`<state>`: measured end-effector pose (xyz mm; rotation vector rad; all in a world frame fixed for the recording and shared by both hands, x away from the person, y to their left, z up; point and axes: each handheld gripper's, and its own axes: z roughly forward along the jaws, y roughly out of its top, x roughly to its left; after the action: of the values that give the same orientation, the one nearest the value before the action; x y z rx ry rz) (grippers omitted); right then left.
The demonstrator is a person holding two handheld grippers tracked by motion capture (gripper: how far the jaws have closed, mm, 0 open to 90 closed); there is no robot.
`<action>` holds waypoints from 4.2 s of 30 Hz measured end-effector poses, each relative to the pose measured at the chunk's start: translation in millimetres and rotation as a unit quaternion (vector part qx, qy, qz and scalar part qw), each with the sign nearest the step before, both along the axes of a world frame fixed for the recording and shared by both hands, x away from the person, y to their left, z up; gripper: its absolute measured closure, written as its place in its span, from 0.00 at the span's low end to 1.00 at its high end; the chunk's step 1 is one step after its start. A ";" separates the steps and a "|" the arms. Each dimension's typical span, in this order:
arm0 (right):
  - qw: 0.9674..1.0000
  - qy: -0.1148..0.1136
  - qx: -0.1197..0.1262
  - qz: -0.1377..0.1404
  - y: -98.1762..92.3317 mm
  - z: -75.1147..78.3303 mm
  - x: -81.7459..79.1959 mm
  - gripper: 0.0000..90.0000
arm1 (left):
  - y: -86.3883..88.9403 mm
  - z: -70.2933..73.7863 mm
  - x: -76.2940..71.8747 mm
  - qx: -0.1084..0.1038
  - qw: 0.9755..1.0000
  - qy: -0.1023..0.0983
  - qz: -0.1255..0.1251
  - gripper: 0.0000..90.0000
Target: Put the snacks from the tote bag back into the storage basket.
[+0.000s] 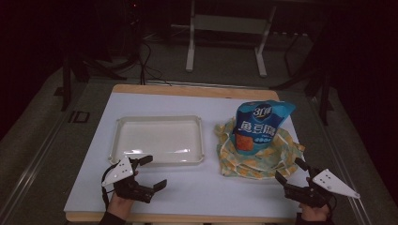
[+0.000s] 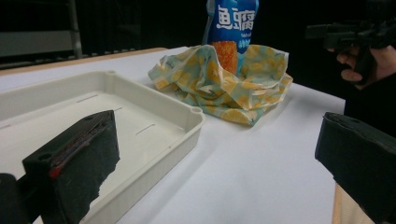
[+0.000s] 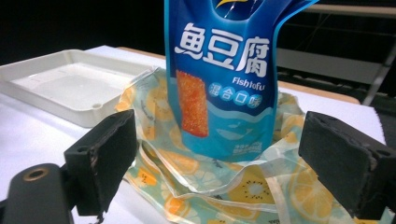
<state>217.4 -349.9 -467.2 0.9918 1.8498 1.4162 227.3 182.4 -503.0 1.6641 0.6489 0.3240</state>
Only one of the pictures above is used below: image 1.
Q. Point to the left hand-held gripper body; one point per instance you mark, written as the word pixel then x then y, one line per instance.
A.
pixel 130 186

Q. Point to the blue snack bag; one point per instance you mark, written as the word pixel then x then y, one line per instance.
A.
pixel 261 125

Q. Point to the white table mat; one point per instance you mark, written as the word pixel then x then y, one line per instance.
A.
pixel 187 187

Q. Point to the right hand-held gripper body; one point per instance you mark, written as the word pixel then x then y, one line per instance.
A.
pixel 313 190

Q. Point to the black floor bracket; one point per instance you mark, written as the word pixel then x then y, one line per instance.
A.
pixel 79 116

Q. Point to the person's right hand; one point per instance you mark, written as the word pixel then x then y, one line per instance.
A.
pixel 314 212

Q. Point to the person's left hand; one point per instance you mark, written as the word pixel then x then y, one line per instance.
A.
pixel 120 204

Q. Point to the white metal stand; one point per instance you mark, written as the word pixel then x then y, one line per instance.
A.
pixel 226 24

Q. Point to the white plastic tray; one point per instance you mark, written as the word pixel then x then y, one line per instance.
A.
pixel 156 137

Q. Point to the black metal stand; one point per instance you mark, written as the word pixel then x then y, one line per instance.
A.
pixel 319 78

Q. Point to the yellow green patterned cloth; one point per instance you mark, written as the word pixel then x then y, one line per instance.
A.
pixel 281 156

